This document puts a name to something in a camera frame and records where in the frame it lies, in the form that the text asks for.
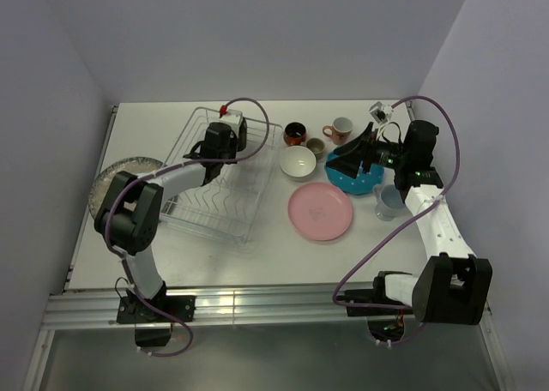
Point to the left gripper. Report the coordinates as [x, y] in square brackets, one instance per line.
[232, 141]

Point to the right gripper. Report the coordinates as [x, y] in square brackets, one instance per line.
[351, 153]

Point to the blue polka dot plate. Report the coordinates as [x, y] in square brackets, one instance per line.
[363, 184]

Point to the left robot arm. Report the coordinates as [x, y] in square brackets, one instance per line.
[129, 215]

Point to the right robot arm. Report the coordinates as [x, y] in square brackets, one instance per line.
[453, 285]

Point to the pink mug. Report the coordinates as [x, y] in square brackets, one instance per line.
[339, 131]

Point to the small olive green cup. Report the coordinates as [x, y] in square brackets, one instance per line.
[317, 147]

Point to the white bowl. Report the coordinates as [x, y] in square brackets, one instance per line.
[297, 163]

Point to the light blue footed cup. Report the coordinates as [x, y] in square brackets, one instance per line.
[389, 204]

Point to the black and orange cup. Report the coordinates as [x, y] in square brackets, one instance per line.
[295, 134]

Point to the pink plate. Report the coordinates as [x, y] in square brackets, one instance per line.
[320, 211]

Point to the speckled grey plate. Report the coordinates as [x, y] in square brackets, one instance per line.
[134, 165]

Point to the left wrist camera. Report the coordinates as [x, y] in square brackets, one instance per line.
[230, 117]

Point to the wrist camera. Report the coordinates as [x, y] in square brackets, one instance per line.
[230, 117]
[382, 113]

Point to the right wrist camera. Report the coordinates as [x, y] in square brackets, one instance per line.
[382, 113]

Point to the white wire dish rack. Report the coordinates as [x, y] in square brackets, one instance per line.
[226, 208]

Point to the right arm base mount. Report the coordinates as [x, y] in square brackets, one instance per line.
[384, 317]

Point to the aluminium mounting rail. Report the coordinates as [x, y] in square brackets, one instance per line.
[214, 306]

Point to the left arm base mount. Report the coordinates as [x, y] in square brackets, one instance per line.
[154, 328]

